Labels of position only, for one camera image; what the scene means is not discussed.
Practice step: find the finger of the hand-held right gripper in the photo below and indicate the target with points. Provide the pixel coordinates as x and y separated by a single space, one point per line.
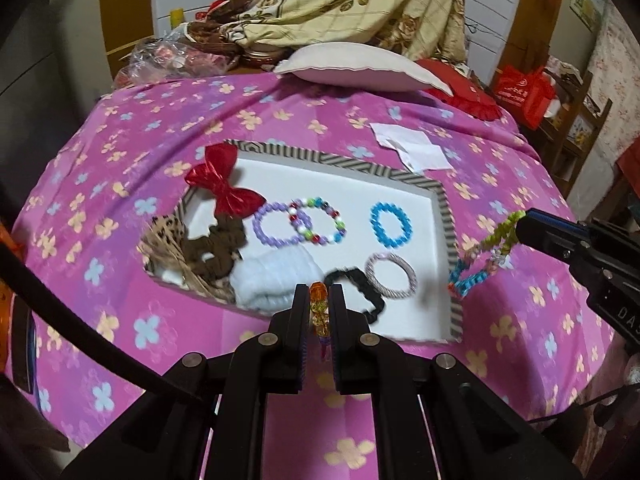
550 232

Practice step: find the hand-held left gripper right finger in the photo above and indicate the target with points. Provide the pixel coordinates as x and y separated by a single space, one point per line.
342 340

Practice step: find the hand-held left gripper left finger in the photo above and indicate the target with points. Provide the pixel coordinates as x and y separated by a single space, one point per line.
295 340

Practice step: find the white tray with striped rim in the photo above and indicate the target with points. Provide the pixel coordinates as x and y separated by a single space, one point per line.
350 187

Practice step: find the red satin hair bow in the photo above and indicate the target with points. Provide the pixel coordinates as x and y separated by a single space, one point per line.
222 180

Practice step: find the black scrunchie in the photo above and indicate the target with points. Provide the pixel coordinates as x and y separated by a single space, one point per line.
367 300

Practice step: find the white fluffy scrunchie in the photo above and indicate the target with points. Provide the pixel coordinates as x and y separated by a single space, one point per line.
265 275

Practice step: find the wooden shelf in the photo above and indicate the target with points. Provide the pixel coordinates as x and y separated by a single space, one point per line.
575 120

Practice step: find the brown scrunchie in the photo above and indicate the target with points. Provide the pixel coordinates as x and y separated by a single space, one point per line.
215 247

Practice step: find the red shopping bag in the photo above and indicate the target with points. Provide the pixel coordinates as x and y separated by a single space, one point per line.
522 90

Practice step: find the white paper sheet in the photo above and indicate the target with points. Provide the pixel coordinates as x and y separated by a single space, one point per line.
415 147

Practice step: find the red frilled cushion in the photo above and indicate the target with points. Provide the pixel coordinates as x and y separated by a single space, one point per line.
465 92

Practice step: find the pink floral bed sheet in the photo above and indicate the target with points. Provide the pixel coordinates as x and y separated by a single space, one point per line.
125 170

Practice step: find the pale pink pillow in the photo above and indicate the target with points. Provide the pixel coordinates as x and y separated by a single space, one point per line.
360 67

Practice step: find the brown round tin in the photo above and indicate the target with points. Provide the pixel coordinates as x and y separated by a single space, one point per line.
260 56

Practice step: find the beige floral quilt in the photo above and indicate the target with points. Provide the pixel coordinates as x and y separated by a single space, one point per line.
350 0

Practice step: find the clear plastic bag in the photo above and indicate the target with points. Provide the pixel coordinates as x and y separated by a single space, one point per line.
165 57

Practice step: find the grey cabinet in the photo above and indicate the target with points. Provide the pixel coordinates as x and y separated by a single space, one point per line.
50 35

